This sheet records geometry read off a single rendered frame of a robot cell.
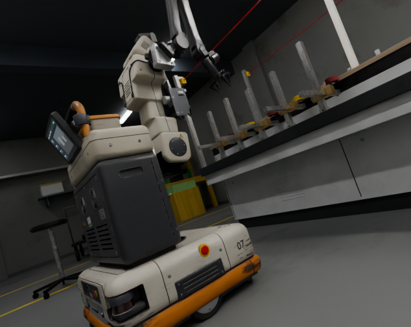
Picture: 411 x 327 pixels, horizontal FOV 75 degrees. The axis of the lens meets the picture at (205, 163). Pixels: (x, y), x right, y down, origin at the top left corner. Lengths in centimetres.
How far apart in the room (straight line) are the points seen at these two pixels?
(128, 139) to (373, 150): 146
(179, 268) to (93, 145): 55
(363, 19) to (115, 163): 491
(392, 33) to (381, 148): 351
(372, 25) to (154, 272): 498
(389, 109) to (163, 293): 138
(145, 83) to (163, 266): 92
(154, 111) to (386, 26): 440
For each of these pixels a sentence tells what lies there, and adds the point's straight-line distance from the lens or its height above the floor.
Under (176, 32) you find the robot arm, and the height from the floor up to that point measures 130.
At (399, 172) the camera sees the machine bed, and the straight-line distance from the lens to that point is 192.
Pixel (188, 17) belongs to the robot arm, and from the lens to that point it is 170.
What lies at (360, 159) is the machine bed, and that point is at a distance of 197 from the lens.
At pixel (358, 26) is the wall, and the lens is 547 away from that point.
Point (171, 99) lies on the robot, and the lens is 146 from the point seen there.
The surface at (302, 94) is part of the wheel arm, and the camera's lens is 157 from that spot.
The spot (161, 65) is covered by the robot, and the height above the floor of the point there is 111.
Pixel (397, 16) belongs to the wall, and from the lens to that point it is 530.
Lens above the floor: 45
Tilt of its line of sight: 6 degrees up
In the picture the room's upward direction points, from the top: 18 degrees counter-clockwise
